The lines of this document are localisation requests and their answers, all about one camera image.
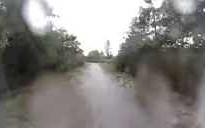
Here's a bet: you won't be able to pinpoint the distant trees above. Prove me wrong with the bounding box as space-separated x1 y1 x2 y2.
85 39 116 64

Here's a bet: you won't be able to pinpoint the grass verge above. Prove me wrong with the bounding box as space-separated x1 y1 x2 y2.
99 62 136 90

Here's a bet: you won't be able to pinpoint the row of trees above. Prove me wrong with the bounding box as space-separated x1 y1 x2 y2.
115 0 205 101

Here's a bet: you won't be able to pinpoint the dark green bushes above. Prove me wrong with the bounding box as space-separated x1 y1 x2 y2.
0 25 86 101

